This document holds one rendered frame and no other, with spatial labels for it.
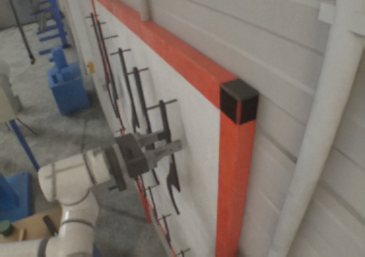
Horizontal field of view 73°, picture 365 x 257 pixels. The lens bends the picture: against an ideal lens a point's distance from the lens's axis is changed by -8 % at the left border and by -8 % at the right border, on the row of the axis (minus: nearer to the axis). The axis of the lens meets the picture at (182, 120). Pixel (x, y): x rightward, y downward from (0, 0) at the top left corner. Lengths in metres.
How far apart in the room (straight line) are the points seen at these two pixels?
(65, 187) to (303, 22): 0.58
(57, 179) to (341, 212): 0.56
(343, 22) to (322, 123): 0.10
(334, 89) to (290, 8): 0.12
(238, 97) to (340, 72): 0.18
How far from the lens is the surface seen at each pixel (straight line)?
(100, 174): 0.66
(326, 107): 0.29
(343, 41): 0.26
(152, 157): 0.65
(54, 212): 2.29
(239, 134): 0.44
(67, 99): 4.99
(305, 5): 0.33
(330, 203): 0.41
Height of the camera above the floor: 2.61
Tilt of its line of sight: 37 degrees down
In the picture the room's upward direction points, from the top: 5 degrees counter-clockwise
